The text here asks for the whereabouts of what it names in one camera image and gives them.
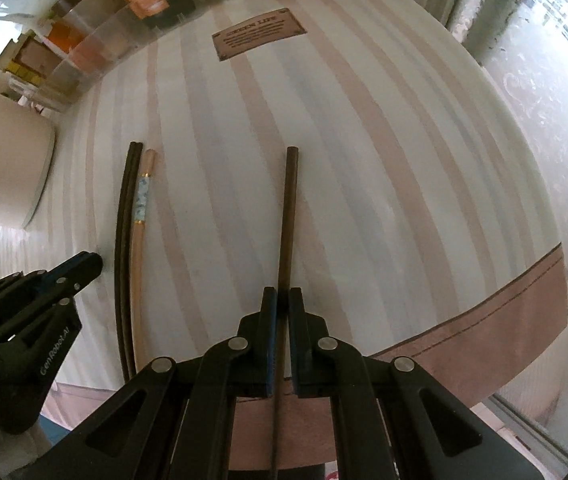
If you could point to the brown packet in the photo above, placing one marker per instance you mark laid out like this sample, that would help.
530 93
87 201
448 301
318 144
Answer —
31 60

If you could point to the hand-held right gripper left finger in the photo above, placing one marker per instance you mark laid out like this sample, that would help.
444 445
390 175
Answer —
271 350

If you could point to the clear plastic organizer box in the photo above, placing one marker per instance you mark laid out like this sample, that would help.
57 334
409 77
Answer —
108 50

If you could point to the patterned light wooden chopstick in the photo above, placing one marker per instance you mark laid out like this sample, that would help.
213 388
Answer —
142 195

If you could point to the window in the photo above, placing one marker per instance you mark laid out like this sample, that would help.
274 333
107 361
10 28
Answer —
539 135

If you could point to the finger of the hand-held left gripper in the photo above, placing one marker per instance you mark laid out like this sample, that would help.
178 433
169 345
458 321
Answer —
71 267
23 315

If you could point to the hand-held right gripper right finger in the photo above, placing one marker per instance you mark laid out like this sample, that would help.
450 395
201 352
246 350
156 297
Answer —
298 350

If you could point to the cream round utensil holder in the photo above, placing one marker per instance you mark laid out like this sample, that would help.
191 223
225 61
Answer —
3 160

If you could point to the striped cat print mat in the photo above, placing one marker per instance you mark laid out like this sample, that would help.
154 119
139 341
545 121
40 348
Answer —
364 185

